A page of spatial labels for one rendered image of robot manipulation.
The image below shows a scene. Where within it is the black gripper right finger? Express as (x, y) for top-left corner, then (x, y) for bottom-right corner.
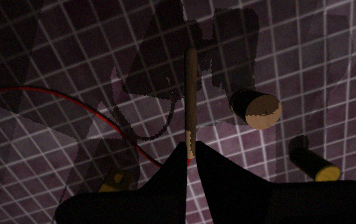
(195, 141), (356, 224)

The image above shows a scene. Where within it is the thin wooden stick with dark red string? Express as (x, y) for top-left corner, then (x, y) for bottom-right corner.
(0, 46), (197, 168)

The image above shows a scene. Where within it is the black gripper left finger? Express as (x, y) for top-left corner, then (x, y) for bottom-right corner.
(55, 141), (187, 224)

